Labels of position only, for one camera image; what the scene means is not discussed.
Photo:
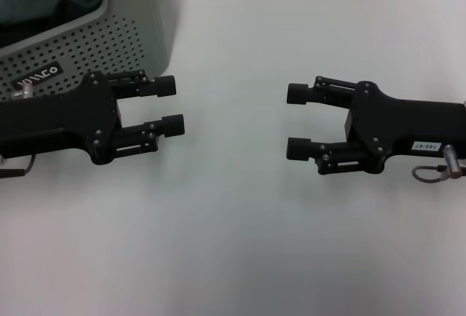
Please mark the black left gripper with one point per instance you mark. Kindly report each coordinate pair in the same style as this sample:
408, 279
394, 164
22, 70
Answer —
54, 123

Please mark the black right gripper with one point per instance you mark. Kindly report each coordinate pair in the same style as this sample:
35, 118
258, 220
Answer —
407, 126

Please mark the grey perforated plastic storage box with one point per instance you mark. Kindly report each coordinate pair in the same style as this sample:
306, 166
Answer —
98, 35

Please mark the metal left wrist connector plug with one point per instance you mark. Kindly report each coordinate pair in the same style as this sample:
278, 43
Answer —
22, 93

